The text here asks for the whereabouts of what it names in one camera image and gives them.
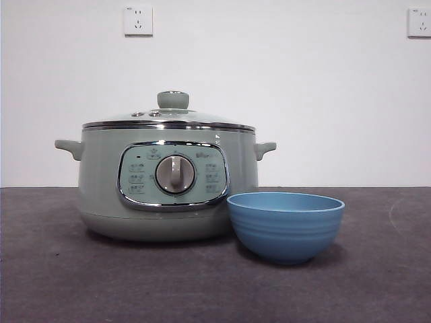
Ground pale green electric steamer pot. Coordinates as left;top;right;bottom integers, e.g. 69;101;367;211
54;122;277;242

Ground glass lid with green knob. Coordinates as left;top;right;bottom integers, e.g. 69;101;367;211
82;89;257;131

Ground blue ribbed bowl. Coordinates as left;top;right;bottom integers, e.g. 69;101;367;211
226;192;345;266

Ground white wall socket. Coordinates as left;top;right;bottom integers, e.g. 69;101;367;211
407;7;431;39
123;5;154;38

